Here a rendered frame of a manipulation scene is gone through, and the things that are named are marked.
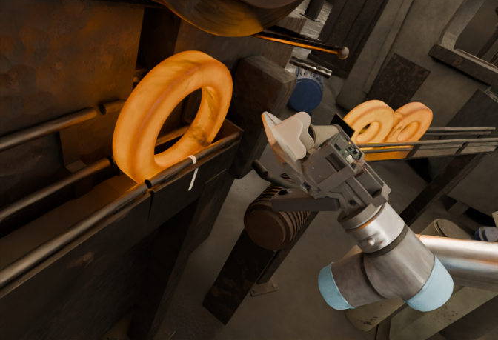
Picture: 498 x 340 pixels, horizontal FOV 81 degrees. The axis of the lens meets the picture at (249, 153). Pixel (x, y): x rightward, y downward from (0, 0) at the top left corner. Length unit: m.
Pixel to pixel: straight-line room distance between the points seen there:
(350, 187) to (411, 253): 0.12
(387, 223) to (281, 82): 0.27
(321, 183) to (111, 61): 0.30
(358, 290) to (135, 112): 0.41
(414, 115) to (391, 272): 0.49
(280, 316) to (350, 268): 0.68
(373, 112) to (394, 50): 2.27
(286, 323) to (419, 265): 0.77
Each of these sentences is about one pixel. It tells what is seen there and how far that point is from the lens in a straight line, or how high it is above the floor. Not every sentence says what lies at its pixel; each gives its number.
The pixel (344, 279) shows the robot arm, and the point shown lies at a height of 0.60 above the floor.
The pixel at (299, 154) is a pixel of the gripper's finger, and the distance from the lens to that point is 0.44.
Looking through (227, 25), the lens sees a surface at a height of 0.89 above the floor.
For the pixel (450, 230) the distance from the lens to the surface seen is 1.08.
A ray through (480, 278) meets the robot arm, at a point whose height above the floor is 0.69.
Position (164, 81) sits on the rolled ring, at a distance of 0.31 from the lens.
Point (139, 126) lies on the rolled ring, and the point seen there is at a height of 0.78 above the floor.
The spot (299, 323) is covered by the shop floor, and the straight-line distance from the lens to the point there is 1.21.
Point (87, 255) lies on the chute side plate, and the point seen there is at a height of 0.67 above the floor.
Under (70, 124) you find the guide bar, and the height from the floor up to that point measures 0.75.
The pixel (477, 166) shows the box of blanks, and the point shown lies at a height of 0.39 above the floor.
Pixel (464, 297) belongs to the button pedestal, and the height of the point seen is 0.36.
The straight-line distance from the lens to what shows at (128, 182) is 0.42.
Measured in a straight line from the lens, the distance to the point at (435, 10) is 2.97.
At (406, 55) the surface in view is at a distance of 2.97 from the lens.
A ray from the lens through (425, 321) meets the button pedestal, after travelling 1.30.
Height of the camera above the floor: 0.96
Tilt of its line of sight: 33 degrees down
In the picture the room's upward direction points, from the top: 25 degrees clockwise
